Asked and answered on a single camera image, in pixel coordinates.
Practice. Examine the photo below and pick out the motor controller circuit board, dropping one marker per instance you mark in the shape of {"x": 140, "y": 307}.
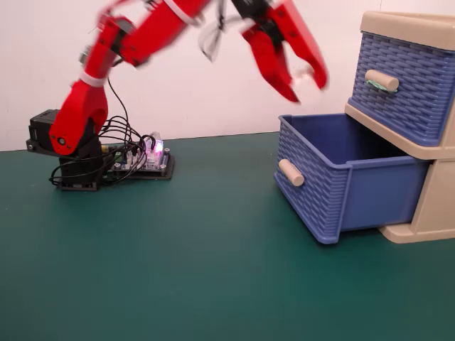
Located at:
{"x": 156, "y": 165}

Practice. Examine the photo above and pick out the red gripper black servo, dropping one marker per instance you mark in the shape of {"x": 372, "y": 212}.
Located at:
{"x": 257, "y": 16}

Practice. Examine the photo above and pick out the long white zip tie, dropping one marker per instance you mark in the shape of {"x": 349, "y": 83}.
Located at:
{"x": 181, "y": 14}

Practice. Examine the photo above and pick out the beige plastic drawer cabinet frame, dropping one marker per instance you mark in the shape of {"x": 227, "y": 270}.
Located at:
{"x": 437, "y": 199}

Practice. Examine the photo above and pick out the red robot arm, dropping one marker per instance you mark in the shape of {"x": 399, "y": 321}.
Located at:
{"x": 156, "y": 35}

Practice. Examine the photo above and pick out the green tape strip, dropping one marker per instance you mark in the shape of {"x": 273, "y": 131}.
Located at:
{"x": 378, "y": 86}

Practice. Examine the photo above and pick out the short white zip tie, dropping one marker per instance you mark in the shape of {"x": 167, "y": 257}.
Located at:
{"x": 91, "y": 80}

